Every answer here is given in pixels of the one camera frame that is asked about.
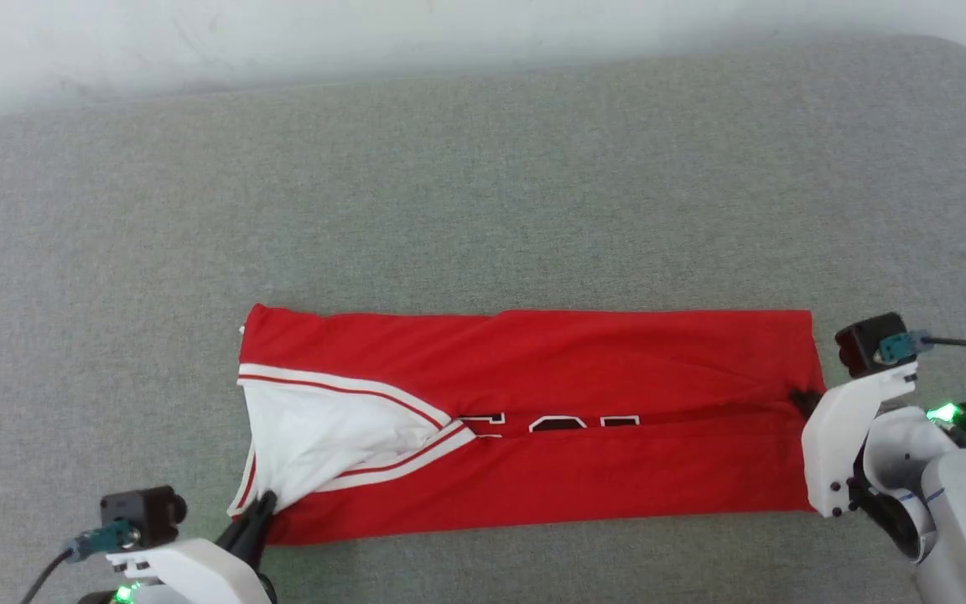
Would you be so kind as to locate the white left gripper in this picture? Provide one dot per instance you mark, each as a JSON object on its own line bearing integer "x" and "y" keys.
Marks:
{"x": 198, "y": 575}

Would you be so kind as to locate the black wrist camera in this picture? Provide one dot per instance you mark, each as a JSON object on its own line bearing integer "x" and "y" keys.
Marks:
{"x": 141, "y": 513}
{"x": 864, "y": 346}

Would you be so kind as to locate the red white basketball jersey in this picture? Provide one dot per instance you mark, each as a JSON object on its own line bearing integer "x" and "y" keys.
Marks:
{"x": 575, "y": 356}

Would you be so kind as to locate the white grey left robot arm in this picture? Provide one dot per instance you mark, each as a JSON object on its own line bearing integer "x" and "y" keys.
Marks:
{"x": 110, "y": 596}

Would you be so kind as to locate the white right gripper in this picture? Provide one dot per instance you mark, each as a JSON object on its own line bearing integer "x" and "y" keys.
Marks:
{"x": 835, "y": 445}

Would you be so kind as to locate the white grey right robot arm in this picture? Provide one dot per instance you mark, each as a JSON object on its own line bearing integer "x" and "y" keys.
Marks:
{"x": 965, "y": 512}

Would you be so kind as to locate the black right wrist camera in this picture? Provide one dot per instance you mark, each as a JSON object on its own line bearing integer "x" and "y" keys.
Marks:
{"x": 864, "y": 346}

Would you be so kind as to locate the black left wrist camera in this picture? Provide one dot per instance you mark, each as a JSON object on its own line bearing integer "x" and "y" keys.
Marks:
{"x": 141, "y": 513}

